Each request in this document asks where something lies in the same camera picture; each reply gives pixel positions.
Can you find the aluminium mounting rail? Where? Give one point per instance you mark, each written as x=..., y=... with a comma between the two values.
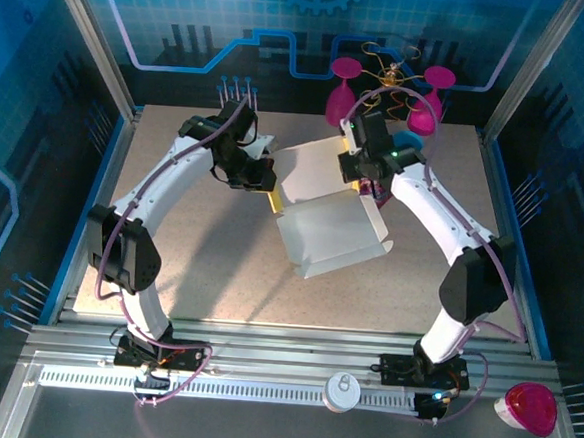
x=287, y=354

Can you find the black controller board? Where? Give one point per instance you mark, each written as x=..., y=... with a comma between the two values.
x=429, y=406

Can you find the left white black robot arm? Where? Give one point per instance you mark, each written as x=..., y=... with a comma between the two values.
x=163, y=190

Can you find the pink plastic goblet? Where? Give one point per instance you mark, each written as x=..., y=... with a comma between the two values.
x=421, y=120
x=337, y=107

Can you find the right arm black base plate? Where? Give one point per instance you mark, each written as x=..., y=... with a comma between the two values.
x=396, y=372

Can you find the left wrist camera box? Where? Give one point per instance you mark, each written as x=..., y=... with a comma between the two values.
x=261, y=146

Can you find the blue plastic goblet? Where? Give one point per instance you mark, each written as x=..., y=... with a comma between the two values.
x=409, y=138

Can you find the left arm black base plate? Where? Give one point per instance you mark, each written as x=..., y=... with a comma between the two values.
x=187, y=358

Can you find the aluminium frame post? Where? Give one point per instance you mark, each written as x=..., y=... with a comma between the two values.
x=524, y=70
x=96, y=40

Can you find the yellow paper box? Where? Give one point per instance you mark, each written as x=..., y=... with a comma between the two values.
x=331, y=227

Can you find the purple snack bag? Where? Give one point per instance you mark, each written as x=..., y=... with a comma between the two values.
x=379, y=192

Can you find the silver tin can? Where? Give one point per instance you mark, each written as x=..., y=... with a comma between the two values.
x=341, y=392

